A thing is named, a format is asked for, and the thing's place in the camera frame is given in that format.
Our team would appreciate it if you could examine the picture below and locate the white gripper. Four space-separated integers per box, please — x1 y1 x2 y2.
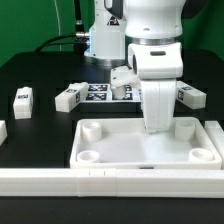
110 66 176 133

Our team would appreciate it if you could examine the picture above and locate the white marker base plate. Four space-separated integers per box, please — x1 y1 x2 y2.
82 83 141 103

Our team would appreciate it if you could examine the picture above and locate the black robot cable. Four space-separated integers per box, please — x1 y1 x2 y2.
34 0 91 54

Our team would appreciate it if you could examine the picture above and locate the white fence bar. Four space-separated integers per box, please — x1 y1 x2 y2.
205 121 224 162
0 168 224 198

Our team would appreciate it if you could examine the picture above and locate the white front fence bar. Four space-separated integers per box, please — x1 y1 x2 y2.
0 168 224 198

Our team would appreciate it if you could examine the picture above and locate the white right fence bar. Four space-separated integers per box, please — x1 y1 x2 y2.
205 121 224 162

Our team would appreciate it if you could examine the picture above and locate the white desk top tray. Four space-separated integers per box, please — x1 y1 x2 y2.
70 117 222 170

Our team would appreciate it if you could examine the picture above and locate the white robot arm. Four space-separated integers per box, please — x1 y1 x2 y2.
85 0 187 133

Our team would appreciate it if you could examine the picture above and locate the white left fence block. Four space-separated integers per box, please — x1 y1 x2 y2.
0 120 7 146

